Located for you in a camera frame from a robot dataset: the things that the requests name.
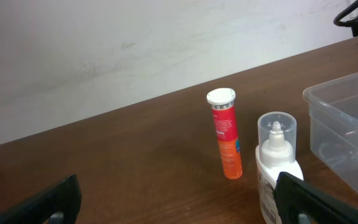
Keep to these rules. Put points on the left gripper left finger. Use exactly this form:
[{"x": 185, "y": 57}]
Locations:
[{"x": 58, "y": 203}]

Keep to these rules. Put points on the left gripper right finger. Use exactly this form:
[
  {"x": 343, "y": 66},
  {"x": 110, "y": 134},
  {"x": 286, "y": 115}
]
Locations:
[{"x": 294, "y": 197}]

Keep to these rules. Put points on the white bottle clear cap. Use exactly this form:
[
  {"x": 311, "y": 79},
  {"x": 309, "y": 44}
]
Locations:
[{"x": 275, "y": 154}]

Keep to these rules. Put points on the orange tablet tube white cap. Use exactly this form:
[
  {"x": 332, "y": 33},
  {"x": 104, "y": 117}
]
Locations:
[{"x": 221, "y": 101}]

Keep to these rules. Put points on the clear plastic container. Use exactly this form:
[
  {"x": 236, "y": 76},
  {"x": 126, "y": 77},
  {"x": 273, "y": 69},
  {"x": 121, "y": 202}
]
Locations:
[{"x": 333, "y": 111}]

